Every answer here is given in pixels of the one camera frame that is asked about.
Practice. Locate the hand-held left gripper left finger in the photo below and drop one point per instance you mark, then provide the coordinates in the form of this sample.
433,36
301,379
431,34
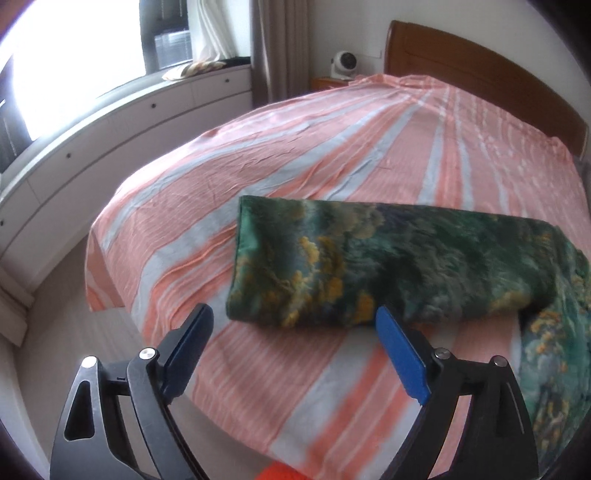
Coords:
184,355

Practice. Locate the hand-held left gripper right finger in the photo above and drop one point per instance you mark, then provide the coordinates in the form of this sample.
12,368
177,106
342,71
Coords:
401,355

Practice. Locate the green printed cloth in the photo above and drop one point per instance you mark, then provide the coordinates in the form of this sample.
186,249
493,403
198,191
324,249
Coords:
392,258

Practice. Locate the orange object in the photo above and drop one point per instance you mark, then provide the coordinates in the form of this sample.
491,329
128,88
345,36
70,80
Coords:
281,473

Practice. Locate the striped pink bed sheet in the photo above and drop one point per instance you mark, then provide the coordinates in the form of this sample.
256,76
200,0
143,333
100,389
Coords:
277,161

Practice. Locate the white window seat cabinet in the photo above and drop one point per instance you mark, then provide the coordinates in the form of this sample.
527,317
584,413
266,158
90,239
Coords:
115,129

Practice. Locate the wooden nightstand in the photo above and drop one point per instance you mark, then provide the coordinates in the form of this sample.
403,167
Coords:
328,84

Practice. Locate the striped cushion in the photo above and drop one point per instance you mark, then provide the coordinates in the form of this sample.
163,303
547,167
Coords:
194,70

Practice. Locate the small white fan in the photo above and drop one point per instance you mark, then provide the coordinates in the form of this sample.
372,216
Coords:
345,64

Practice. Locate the wooden headboard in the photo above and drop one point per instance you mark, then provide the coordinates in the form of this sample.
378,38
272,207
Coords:
461,64

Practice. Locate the beige curtain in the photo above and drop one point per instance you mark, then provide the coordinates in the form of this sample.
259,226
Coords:
281,46

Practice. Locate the white sheer curtain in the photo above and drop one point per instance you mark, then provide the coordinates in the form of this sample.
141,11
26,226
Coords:
217,27

